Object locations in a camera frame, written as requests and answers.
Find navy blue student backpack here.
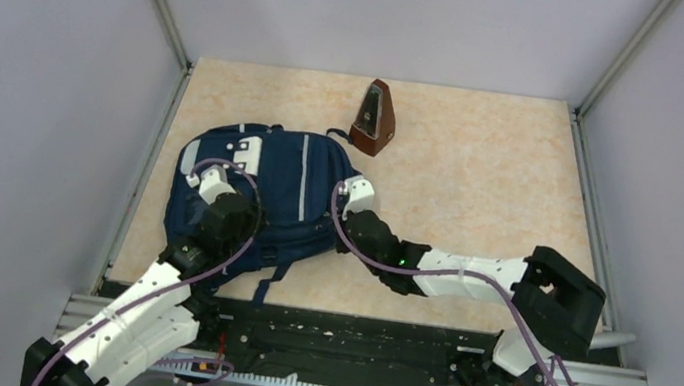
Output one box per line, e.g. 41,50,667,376
163,123,359,306

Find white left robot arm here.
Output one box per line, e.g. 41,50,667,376
19,191,264,386

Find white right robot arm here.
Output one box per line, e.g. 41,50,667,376
332,210,606,386

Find brown wooden metronome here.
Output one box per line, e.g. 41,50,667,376
348,79,397,157

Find grey metal tube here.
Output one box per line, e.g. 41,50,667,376
590,331,637,350

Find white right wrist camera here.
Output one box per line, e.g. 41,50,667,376
341,175,377,220

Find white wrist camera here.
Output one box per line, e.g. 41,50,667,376
185,164,236,205
341,175,377,220

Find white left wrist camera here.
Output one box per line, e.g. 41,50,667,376
185,164,236,205

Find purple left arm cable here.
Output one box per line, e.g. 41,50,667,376
28,137,270,386

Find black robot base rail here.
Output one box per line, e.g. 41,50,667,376
190,297,543,386

